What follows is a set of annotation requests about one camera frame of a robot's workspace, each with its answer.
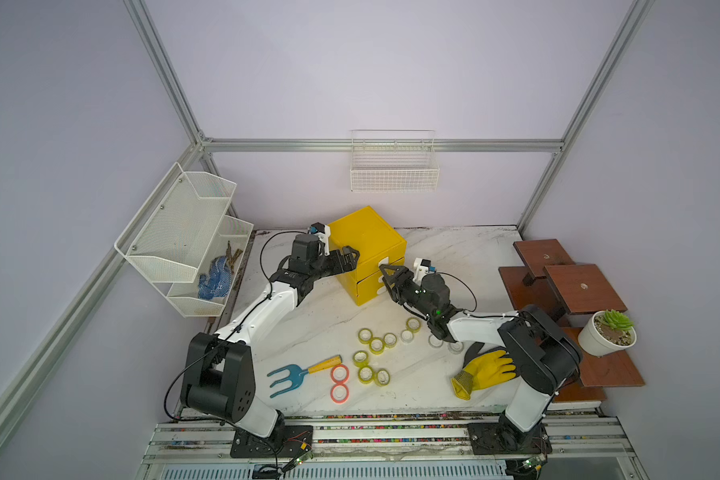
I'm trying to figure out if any blue item in shelf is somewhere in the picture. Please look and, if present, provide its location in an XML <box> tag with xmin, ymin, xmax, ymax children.
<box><xmin>197</xmin><ymin>256</ymin><xmax>233</xmax><ymax>300</ymax></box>

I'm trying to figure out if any potted succulent white pot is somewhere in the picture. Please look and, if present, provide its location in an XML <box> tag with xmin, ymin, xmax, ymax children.
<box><xmin>578</xmin><ymin>310</ymin><xmax>637</xmax><ymax>357</ymax></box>

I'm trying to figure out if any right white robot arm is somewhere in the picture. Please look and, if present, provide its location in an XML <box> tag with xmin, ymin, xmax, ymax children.
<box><xmin>379</xmin><ymin>261</ymin><xmax>583</xmax><ymax>434</ymax></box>

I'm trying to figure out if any yellow black rubber glove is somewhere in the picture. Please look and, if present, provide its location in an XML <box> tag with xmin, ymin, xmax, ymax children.
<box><xmin>451</xmin><ymin>342</ymin><xmax>517</xmax><ymax>400</ymax></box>

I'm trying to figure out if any yellow drawer cabinet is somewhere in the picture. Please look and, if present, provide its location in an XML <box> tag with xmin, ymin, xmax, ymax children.
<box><xmin>328</xmin><ymin>206</ymin><xmax>407</xmax><ymax>306</ymax></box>

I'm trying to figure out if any white wire wall basket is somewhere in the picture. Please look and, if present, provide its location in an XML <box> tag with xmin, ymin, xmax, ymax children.
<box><xmin>349</xmin><ymin>129</ymin><xmax>440</xmax><ymax>193</ymax></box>

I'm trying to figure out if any brown wooden stepped shelf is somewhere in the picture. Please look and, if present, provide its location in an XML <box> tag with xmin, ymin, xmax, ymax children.
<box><xmin>499</xmin><ymin>239</ymin><xmax>645</xmax><ymax>402</ymax></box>

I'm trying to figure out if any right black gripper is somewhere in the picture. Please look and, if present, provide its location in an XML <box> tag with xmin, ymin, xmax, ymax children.
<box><xmin>379</xmin><ymin>264</ymin><xmax>434</xmax><ymax>319</ymax></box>

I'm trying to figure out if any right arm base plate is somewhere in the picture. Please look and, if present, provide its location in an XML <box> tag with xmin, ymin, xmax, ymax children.
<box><xmin>467</xmin><ymin>414</ymin><xmax>551</xmax><ymax>456</ymax></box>

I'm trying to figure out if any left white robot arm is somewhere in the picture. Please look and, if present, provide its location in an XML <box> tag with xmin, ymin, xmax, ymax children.
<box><xmin>172</xmin><ymin>223</ymin><xmax>360</xmax><ymax>444</ymax></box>

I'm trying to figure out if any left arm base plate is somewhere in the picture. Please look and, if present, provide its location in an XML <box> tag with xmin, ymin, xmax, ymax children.
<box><xmin>230</xmin><ymin>411</ymin><xmax>314</xmax><ymax>459</ymax></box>

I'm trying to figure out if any teal garden fork yellow handle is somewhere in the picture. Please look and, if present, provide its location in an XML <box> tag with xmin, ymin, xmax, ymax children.
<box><xmin>267</xmin><ymin>355</ymin><xmax>342</xmax><ymax>398</ymax></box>

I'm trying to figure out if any clear tape roll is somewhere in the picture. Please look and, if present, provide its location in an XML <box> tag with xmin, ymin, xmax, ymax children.
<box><xmin>447</xmin><ymin>342</ymin><xmax>464</xmax><ymax>354</ymax></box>
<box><xmin>400</xmin><ymin>329</ymin><xmax>414</xmax><ymax>344</ymax></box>
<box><xmin>428</xmin><ymin>335</ymin><xmax>443</xmax><ymax>349</ymax></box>

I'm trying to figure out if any white mesh two-tier shelf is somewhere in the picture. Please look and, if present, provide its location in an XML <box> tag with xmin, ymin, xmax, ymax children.
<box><xmin>114</xmin><ymin>164</ymin><xmax>254</xmax><ymax>318</ymax></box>

